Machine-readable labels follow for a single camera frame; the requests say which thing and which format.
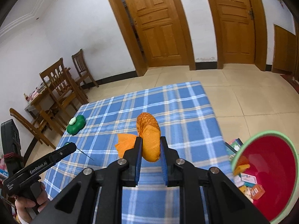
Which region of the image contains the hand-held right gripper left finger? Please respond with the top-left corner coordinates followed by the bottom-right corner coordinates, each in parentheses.
top-left (31, 136), bottom-right (143, 224)

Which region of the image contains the colourful cardboard box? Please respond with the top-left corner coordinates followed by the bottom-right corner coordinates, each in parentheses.
top-left (224, 138), bottom-right (244, 160)

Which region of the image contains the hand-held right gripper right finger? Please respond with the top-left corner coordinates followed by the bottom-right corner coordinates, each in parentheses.
top-left (160, 136), bottom-right (270, 224)

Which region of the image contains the blue plaid tablecloth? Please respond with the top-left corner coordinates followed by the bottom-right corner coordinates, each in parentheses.
top-left (43, 81), bottom-right (231, 224)

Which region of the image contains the small wooden cabinet door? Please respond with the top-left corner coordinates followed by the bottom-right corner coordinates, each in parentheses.
top-left (272, 24), bottom-right (298, 75)

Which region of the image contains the orange mesh bag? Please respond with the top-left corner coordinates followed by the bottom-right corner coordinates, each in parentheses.
top-left (114, 112), bottom-right (162, 163)

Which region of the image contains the thin dark string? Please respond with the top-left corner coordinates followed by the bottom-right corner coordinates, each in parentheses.
top-left (75, 147), bottom-right (94, 161)

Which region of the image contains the orange cardboard box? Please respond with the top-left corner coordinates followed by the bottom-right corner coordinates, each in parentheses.
top-left (250, 183), bottom-right (266, 200)

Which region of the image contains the person's left hand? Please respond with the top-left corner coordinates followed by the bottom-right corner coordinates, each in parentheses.
top-left (15, 181), bottom-right (49, 224)

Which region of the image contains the teal and white carton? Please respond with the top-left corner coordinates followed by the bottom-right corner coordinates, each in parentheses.
top-left (241, 173), bottom-right (257, 187)

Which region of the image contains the yellow foam fruit net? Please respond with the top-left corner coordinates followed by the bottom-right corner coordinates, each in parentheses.
top-left (233, 156), bottom-right (251, 176)

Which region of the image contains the open wooden door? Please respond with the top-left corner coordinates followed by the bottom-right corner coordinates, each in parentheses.
top-left (100, 0), bottom-right (196, 77)

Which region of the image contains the clutter of small packets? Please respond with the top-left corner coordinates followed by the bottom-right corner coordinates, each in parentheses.
top-left (23, 84), bottom-right (47, 102)

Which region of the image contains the red basin with green rim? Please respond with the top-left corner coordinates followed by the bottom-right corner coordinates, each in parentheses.
top-left (230, 131), bottom-right (299, 223)

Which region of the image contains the closed wooden door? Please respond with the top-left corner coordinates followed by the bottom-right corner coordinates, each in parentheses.
top-left (201, 0), bottom-right (268, 72)

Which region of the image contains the green frog toy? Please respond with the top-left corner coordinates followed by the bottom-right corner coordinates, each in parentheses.
top-left (66, 115), bottom-right (86, 136)

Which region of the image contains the wooden dining table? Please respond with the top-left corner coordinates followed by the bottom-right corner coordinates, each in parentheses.
top-left (23, 68), bottom-right (72, 131)

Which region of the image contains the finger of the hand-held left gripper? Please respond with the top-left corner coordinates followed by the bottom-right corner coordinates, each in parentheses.
top-left (44, 142), bottom-right (77, 167)

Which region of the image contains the red door mat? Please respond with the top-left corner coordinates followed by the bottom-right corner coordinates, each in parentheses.
top-left (280, 73), bottom-right (299, 89)

